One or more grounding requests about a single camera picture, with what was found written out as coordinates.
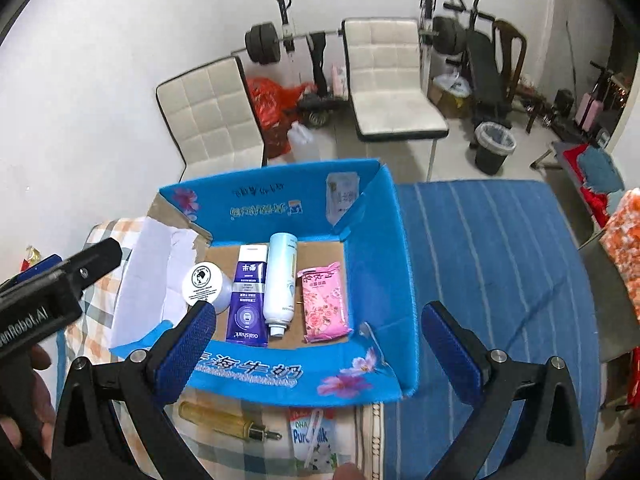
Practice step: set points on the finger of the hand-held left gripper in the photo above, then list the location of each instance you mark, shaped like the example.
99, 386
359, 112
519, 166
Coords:
97, 257
42, 264

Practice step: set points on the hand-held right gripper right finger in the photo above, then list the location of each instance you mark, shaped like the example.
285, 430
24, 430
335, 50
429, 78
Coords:
445, 345

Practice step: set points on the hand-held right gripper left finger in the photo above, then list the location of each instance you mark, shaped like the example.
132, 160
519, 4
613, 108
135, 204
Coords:
187, 350

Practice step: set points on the blue cardboard box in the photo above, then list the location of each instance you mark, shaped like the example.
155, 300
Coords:
370, 260

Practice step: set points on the person's left hand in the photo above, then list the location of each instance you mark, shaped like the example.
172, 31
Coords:
42, 390

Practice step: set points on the checked cloth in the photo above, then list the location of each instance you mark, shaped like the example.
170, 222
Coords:
95, 310

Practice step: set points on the white round jar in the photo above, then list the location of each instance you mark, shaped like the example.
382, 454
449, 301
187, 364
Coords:
202, 282

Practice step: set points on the purple toothpaste tube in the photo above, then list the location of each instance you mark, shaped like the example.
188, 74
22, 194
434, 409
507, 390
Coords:
247, 310

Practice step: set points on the blue striped blanket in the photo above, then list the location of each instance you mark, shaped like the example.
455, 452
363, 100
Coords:
500, 260

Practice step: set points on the white spray bottle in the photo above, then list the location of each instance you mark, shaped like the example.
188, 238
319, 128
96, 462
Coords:
280, 280

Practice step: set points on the pink floral tissue packet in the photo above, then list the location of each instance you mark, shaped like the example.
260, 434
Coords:
322, 310

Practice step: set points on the small milk carton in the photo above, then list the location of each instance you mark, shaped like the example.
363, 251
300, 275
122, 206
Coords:
312, 435

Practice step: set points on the grey chair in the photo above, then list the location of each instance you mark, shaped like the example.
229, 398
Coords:
605, 300

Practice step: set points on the white padded chair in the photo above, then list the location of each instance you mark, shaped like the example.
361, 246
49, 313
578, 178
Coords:
385, 75
210, 110

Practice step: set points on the black trash bin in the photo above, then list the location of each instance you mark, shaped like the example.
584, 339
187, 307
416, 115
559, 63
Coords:
492, 157

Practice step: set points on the orange patterned cloth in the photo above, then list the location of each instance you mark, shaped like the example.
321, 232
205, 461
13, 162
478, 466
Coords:
625, 250

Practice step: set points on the red plastic bag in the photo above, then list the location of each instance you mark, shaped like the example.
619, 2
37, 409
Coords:
270, 110

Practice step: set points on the pile of red blue clothes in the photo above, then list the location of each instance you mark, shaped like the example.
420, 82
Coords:
595, 170

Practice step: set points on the cardboard box with plastic bag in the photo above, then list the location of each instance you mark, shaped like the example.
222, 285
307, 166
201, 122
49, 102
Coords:
450, 100

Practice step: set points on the black dumbbells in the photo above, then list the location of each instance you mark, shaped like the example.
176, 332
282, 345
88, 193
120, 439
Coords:
547, 115

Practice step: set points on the black barbell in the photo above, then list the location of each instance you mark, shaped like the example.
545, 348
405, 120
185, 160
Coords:
262, 42

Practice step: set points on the pink suitcase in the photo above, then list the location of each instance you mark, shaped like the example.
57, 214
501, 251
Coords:
589, 110

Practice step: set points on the black weight bench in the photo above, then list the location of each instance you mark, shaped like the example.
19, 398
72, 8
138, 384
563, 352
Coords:
487, 70

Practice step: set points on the dark exercise gear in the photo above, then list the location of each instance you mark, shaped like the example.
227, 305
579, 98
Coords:
317, 70

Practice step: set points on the brown wooden chair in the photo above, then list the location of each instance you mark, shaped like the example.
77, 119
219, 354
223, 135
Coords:
515, 45

